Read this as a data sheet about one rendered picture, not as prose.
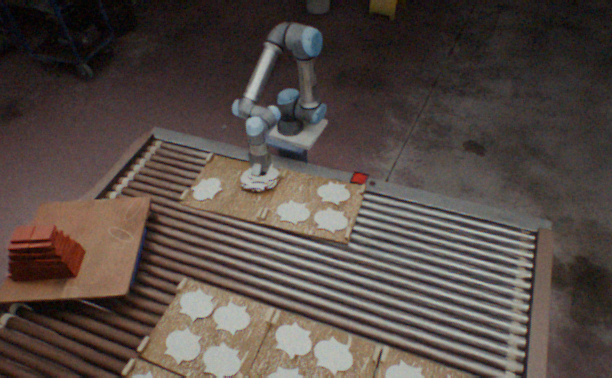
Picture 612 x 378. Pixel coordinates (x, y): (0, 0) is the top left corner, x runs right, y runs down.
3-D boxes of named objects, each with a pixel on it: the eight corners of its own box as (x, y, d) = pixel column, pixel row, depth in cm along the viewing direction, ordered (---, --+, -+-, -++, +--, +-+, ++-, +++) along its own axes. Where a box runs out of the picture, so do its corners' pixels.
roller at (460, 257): (136, 168, 252) (133, 161, 249) (528, 275, 195) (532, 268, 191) (131, 174, 249) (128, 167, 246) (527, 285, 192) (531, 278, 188)
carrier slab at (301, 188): (286, 171, 237) (286, 169, 236) (366, 188, 226) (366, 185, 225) (260, 224, 215) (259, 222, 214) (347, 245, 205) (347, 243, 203)
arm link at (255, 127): (267, 118, 204) (256, 129, 199) (270, 137, 212) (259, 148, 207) (252, 112, 207) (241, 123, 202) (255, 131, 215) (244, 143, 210)
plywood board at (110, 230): (42, 205, 218) (40, 202, 216) (152, 198, 216) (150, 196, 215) (-3, 304, 184) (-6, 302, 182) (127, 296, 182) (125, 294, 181)
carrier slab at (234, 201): (212, 156, 248) (212, 154, 247) (286, 172, 237) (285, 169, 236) (180, 205, 226) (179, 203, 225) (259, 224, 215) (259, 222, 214)
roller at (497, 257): (142, 161, 255) (139, 155, 252) (529, 265, 198) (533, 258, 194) (136, 168, 252) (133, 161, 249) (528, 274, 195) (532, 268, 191)
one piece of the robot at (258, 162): (241, 154, 208) (246, 180, 220) (260, 158, 206) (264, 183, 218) (250, 137, 216) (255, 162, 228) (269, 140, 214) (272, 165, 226)
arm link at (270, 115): (261, 100, 215) (246, 113, 209) (281, 107, 211) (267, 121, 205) (263, 113, 221) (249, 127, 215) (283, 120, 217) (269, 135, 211)
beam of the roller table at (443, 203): (158, 134, 273) (155, 126, 269) (548, 229, 212) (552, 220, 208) (149, 143, 268) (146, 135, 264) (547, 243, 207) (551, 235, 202)
